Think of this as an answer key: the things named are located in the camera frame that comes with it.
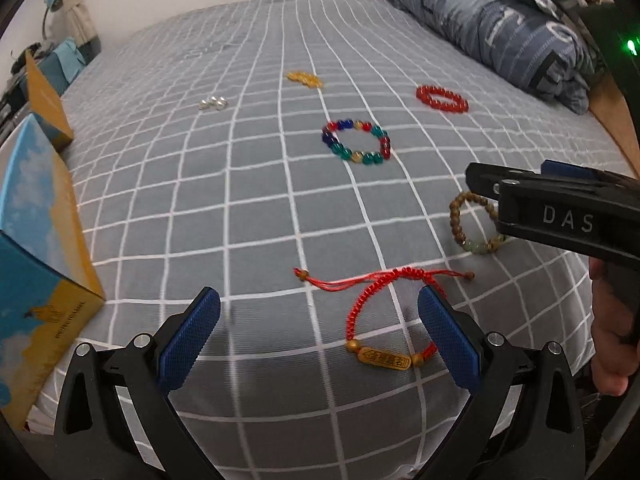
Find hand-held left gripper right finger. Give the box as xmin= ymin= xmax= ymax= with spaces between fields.
xmin=416 ymin=285 xmax=587 ymax=480

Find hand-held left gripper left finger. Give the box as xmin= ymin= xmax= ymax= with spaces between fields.
xmin=52 ymin=286 xmax=222 ymax=480

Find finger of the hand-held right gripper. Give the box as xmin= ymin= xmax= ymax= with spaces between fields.
xmin=465 ymin=161 xmax=546 ymax=208
xmin=542 ymin=159 xmax=638 ymax=195

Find wooden bead bracelet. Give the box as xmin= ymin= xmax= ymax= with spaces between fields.
xmin=449 ymin=191 xmax=512 ymax=256

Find red string bracelet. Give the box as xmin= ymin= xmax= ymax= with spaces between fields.
xmin=294 ymin=266 xmax=476 ymax=372

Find red bead bracelet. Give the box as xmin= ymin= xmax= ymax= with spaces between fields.
xmin=415 ymin=84 xmax=470 ymax=114

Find multicoloured glass bead bracelet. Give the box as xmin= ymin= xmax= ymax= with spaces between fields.
xmin=321 ymin=119 xmax=392 ymax=166

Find blue and yellow cardboard box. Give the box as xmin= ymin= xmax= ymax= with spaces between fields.
xmin=0 ymin=50 xmax=107 ymax=432

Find yellow bead bracelet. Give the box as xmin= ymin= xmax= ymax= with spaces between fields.
xmin=287 ymin=70 xmax=324 ymax=90

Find person's right hand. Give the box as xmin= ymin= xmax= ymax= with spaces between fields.
xmin=589 ymin=260 xmax=640 ymax=396

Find grey checked bed sheet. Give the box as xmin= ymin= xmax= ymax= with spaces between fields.
xmin=27 ymin=0 xmax=636 ymax=480

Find folded blue grey quilt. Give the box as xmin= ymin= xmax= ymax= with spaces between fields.
xmin=378 ymin=0 xmax=603 ymax=114

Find teal suitcase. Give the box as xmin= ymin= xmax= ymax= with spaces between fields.
xmin=39 ymin=39 xmax=97 ymax=97

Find beige curtain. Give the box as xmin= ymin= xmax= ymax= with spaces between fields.
xmin=64 ymin=2 xmax=102 ymax=57

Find blue desk lamp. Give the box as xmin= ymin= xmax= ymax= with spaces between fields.
xmin=41 ymin=0 xmax=64 ymax=42

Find wooden bed frame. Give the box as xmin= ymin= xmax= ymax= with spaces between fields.
xmin=587 ymin=72 xmax=640 ymax=181

